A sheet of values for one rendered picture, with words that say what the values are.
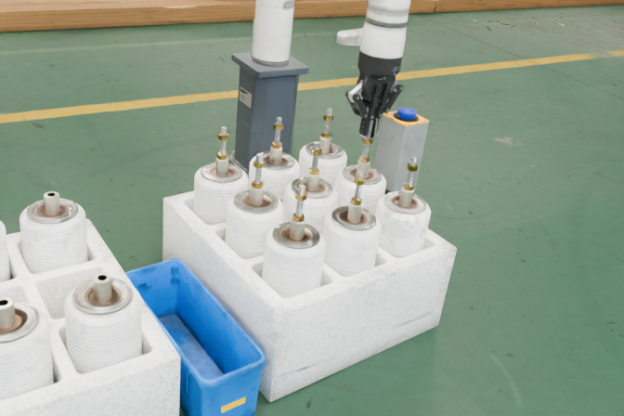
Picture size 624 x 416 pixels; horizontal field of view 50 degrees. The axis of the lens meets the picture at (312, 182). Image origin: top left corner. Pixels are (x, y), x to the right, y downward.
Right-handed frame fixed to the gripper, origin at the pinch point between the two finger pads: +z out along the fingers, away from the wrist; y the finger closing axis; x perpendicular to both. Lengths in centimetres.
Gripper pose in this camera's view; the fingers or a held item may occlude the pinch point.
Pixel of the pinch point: (369, 126)
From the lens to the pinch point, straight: 123.7
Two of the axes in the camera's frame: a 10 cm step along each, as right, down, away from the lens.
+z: -1.1, 8.8, 4.6
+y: 7.4, -2.3, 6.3
